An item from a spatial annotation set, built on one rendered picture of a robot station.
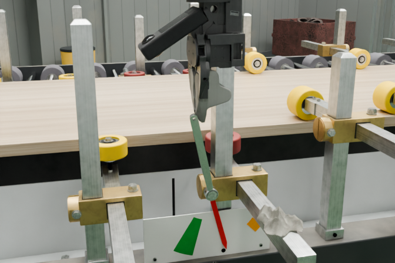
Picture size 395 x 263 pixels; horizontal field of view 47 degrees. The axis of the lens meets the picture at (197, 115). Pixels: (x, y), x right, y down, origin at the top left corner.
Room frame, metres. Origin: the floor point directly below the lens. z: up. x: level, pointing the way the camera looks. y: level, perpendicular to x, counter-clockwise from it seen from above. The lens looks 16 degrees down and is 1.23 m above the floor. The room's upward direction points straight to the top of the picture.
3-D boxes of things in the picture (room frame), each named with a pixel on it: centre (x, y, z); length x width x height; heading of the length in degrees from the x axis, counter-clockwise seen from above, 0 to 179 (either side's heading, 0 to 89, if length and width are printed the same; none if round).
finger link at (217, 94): (0.74, -0.03, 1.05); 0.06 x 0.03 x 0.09; 103
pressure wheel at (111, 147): (0.94, 0.19, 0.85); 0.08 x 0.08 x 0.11
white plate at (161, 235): (0.81, -0.02, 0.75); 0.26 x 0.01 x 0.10; 104
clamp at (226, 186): (0.85, -0.07, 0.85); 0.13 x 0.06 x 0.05; 104
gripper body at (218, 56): (0.76, -0.03, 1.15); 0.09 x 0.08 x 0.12; 103
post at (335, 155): (0.90, -0.29, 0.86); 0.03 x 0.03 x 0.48; 14
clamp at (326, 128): (0.91, -0.31, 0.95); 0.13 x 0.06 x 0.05; 104
